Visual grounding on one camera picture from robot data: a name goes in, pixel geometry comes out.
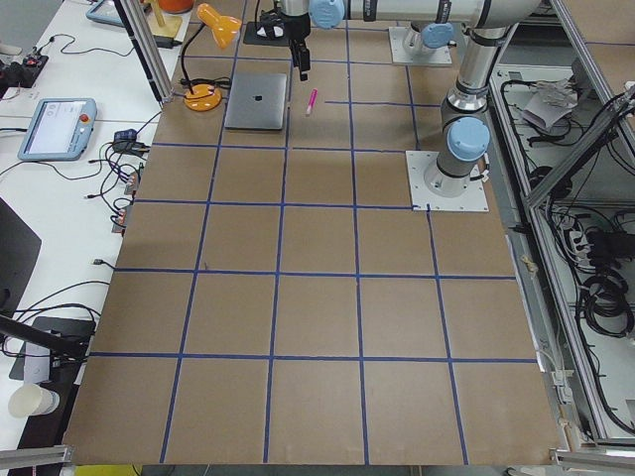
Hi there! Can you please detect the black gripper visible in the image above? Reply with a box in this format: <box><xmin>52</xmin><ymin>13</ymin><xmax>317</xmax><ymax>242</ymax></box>
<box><xmin>280</xmin><ymin>0</ymin><xmax>311</xmax><ymax>81</ymax></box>

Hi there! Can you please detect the white computer mouse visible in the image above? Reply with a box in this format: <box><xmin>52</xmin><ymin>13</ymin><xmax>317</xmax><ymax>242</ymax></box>
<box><xmin>256</xmin><ymin>25</ymin><xmax>284</xmax><ymax>40</ymax></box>

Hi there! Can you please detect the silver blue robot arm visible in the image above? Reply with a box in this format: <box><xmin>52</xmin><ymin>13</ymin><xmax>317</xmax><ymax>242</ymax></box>
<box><xmin>279</xmin><ymin>1</ymin><xmax>539</xmax><ymax>197</ymax></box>

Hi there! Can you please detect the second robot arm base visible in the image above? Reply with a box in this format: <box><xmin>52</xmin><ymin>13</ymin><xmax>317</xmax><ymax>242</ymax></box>
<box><xmin>388</xmin><ymin>22</ymin><xmax>454</xmax><ymax>66</ymax></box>

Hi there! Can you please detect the black mousepad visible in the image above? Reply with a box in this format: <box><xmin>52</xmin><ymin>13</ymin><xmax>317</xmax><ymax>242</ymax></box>
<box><xmin>242</xmin><ymin>22</ymin><xmax>288</xmax><ymax>47</ymax></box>

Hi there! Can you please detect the pink pen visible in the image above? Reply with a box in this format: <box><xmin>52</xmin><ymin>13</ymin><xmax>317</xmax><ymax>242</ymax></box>
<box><xmin>306</xmin><ymin>88</ymin><xmax>318</xmax><ymax>116</ymax></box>

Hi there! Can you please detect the grey closed laptop notebook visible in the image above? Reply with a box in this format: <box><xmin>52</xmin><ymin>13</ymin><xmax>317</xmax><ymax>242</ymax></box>
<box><xmin>224</xmin><ymin>72</ymin><xmax>288</xmax><ymax>131</ymax></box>

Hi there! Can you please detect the orange desk lamp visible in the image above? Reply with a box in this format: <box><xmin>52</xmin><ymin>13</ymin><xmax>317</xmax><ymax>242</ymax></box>
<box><xmin>180</xmin><ymin>2</ymin><xmax>242</xmax><ymax>112</ymax></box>

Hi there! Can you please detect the wooden stand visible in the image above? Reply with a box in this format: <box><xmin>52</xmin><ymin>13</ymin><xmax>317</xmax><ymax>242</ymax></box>
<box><xmin>147</xmin><ymin>0</ymin><xmax>183</xmax><ymax>39</ymax></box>

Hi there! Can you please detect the black power adapter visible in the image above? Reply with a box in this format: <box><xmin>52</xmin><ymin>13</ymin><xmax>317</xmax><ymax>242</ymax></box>
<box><xmin>153</xmin><ymin>35</ymin><xmax>183</xmax><ymax>50</ymax></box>

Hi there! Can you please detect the blue teach pendant tablet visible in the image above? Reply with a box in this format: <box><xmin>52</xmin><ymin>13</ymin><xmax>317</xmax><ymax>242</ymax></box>
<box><xmin>17</xmin><ymin>98</ymin><xmax>97</xmax><ymax>162</ymax></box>

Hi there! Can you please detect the white paper cup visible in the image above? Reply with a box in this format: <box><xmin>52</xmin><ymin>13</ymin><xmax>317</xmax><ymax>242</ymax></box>
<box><xmin>8</xmin><ymin>383</ymin><xmax>61</xmax><ymax>418</ymax></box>

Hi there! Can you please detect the aluminium frame post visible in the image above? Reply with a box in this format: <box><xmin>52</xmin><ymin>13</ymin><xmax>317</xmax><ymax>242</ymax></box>
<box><xmin>114</xmin><ymin>0</ymin><xmax>173</xmax><ymax>104</ymax></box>

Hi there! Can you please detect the black cable bundle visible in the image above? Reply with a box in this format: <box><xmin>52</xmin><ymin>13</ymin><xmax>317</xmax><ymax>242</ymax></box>
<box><xmin>574</xmin><ymin>272</ymin><xmax>634</xmax><ymax>341</ymax></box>

